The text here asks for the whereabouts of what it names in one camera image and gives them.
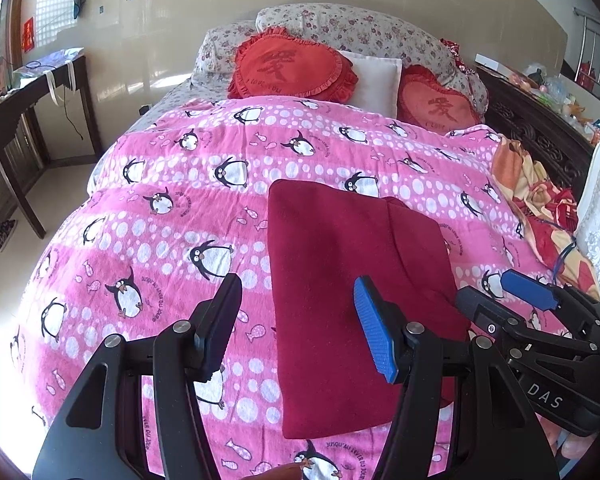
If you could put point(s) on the white square pillow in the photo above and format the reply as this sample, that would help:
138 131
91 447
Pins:
378 83

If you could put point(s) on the pink penguin blanket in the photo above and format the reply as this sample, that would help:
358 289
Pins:
179 204

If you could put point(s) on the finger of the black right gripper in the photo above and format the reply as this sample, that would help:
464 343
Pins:
495 319

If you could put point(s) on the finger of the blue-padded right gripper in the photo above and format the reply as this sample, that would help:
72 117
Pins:
573 308

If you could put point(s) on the dark red fleece garment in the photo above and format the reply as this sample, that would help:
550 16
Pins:
320 240

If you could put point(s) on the person's right hand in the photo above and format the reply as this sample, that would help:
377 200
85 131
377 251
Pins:
571 446

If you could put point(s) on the small red heart cushion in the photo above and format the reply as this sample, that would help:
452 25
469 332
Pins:
423 102

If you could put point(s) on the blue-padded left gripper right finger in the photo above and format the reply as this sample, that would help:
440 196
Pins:
495 433

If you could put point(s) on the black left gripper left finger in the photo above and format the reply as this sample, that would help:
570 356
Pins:
99 431

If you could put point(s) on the orange floral blanket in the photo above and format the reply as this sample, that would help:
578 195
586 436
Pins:
547 213

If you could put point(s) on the floral pillow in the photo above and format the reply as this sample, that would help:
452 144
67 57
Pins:
341 27

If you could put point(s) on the dark carved wooden headboard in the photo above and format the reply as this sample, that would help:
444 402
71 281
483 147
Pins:
564 152

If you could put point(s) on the dark wooden side table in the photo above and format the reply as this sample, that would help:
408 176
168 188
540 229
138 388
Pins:
17 109

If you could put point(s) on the large red heart cushion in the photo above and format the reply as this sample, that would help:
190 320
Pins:
276 63

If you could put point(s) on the red paper wall decoration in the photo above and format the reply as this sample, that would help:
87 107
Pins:
27 36

